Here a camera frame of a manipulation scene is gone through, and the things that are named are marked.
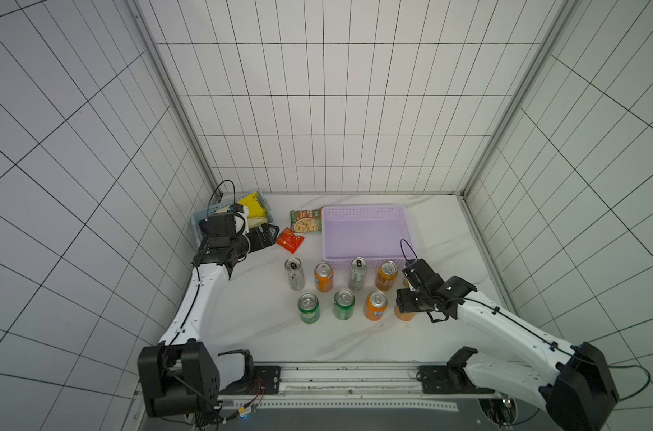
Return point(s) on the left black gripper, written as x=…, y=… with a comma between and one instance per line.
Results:
x=258, y=242

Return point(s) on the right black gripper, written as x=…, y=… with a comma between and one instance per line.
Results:
x=413, y=296

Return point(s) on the orange gold can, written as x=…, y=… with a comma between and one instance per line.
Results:
x=404, y=317

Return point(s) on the orange Fanta can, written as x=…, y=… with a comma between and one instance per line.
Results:
x=375, y=305

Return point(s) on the silver white drink can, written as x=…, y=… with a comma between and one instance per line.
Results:
x=295, y=274

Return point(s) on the purple plastic basket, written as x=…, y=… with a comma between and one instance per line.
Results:
x=373, y=232

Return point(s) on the green sprite can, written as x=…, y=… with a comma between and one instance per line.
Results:
x=308, y=305
x=344, y=304

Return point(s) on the green Sprite can front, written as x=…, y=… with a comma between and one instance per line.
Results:
x=308, y=305

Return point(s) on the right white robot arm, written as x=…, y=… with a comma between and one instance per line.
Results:
x=572, y=384

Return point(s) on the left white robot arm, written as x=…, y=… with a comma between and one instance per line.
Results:
x=183, y=374

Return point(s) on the blue plastic basket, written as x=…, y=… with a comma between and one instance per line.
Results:
x=221, y=205

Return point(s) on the yellow napa cabbage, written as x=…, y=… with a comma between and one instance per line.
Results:
x=256, y=214

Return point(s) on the red snack packet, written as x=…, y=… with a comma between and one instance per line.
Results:
x=289, y=240

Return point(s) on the green soup mix packet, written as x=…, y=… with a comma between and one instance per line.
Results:
x=306, y=220

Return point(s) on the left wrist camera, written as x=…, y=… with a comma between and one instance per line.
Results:
x=237, y=208

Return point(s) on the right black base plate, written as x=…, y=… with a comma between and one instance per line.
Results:
x=451, y=378

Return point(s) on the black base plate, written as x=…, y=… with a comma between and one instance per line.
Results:
x=451, y=378
x=262, y=379

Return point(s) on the aluminium mounting rail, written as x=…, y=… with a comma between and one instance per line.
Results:
x=368, y=385

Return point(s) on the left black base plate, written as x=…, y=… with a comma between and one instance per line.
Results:
x=262, y=379

